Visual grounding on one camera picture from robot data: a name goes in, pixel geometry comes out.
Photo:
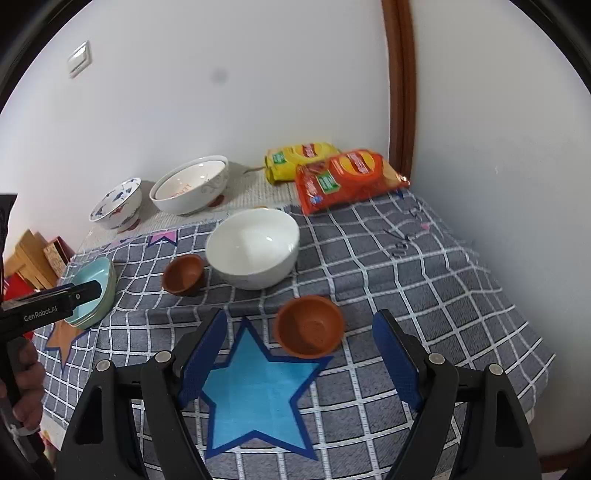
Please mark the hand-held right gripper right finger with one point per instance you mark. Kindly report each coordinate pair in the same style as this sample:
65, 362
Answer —
397, 364

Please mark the teal plate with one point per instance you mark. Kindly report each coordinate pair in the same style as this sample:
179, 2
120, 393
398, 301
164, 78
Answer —
87, 277

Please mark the white light switch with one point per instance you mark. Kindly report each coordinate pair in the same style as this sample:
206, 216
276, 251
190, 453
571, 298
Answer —
79, 59

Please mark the person's left hand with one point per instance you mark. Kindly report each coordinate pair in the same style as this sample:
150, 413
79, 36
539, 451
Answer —
30, 383

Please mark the patterned brown box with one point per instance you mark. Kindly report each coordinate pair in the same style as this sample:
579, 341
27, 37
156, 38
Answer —
57, 254

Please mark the small brown bowl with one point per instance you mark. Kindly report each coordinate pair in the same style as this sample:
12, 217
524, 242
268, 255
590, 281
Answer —
184, 274
309, 325

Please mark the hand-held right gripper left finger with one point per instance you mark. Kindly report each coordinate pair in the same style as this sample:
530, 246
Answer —
203, 364

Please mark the red snack bag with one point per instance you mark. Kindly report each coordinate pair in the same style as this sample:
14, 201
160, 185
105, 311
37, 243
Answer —
351, 182

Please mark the grey plaid star tablecloth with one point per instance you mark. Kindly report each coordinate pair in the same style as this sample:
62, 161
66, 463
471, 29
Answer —
369, 286

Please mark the brown wooden door frame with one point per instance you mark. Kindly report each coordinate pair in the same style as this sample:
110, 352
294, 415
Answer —
399, 83

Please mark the large printed white bowl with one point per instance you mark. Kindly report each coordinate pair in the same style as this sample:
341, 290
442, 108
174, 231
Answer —
189, 194

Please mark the pink plate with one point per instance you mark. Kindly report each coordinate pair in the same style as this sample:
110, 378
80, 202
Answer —
112, 284

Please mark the blue patterned white bowl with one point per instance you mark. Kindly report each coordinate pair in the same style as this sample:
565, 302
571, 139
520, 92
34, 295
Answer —
117, 203

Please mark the wooden box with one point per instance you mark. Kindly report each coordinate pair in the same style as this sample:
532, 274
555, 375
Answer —
32, 256

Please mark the plain white bowl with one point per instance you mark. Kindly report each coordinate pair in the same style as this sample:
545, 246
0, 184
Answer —
251, 249

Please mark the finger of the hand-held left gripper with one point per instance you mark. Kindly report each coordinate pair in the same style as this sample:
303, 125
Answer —
85, 291

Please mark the yellow snack bag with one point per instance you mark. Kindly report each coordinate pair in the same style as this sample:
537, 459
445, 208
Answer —
295, 159

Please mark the green plate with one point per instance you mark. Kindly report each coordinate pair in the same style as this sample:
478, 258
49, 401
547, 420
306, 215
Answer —
104, 307

